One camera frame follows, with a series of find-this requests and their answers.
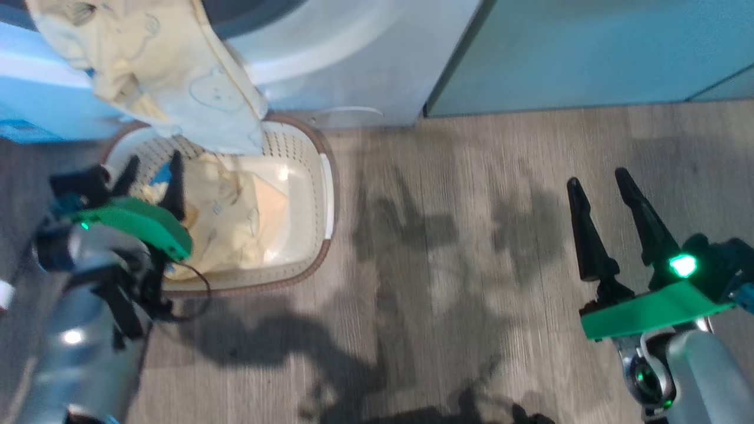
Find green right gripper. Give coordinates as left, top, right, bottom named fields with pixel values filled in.
left=567, top=168, right=737, bottom=342

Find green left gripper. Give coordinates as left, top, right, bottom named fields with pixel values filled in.
left=71, top=150, right=194, bottom=263

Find cream baby clothes pile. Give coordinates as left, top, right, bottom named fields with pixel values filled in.
left=133, top=152, right=290, bottom=279

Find cream baby garment bear print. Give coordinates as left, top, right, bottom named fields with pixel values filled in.
left=24, top=0, right=269, bottom=155

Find pale green wide cabinet door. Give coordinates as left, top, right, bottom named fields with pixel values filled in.
left=424, top=0, right=754, bottom=118

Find white front-load washing machine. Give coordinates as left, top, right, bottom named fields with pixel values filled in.
left=0, top=0, right=485, bottom=143

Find blue energy label sticker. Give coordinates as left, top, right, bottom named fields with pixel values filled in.
left=0, top=118, right=43, bottom=143

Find white laundry basket brown rim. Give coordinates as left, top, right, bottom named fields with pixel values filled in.
left=100, top=113, right=340, bottom=296

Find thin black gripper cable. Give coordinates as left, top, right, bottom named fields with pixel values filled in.
left=150, top=259, right=212, bottom=322

